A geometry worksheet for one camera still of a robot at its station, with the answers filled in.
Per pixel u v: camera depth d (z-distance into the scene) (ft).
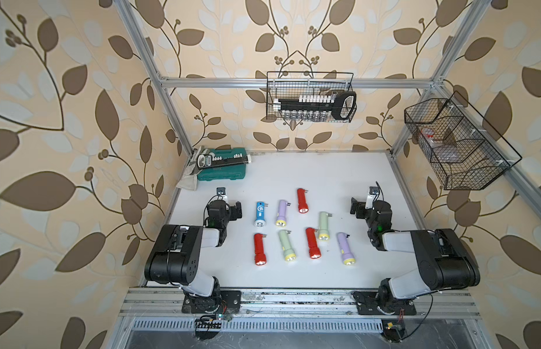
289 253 2.71
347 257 2.68
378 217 2.38
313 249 2.77
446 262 1.49
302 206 3.15
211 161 3.55
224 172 3.51
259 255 2.73
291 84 2.99
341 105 2.75
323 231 2.87
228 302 2.43
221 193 2.72
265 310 2.42
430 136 2.66
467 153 2.37
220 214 2.47
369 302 2.41
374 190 2.65
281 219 3.00
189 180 3.55
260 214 3.07
